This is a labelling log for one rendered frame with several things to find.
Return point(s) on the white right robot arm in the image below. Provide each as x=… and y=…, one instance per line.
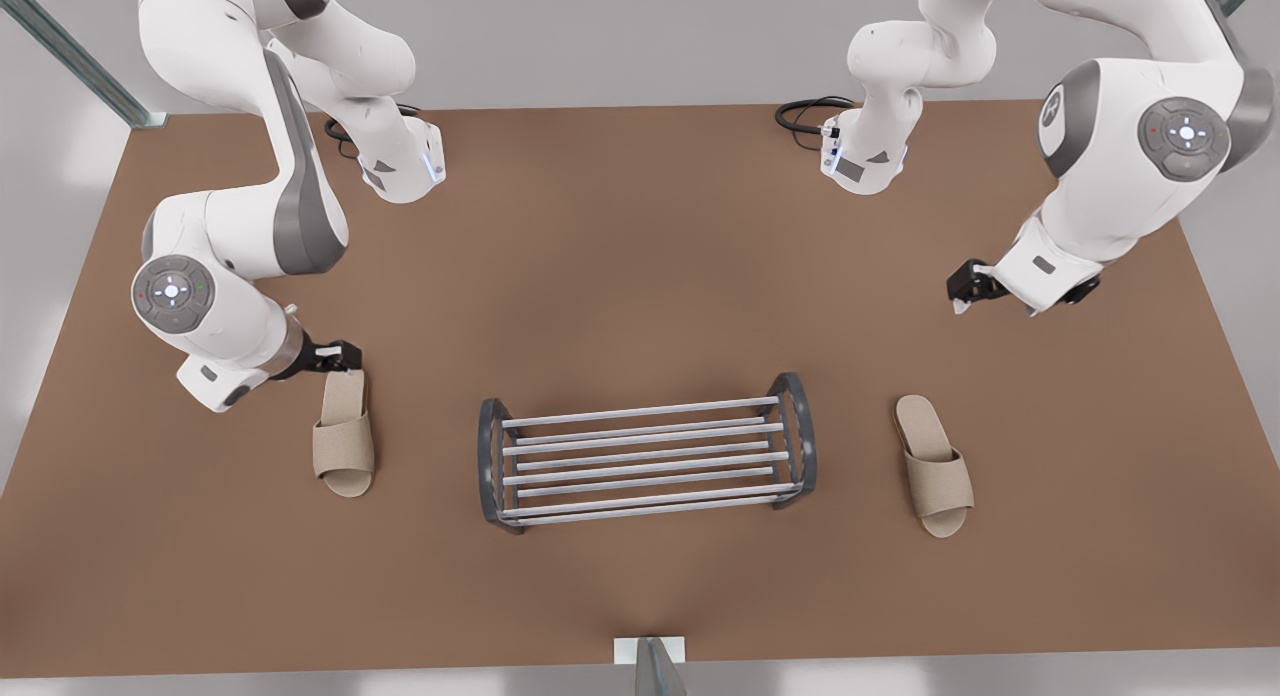
x=230, y=226

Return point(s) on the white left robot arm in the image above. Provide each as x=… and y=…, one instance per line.
x=1120, y=176

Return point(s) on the beige open-toe slipper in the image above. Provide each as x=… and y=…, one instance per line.
x=345, y=446
x=935, y=471

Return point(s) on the grey metal shoe rack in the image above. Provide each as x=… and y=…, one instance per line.
x=645, y=456

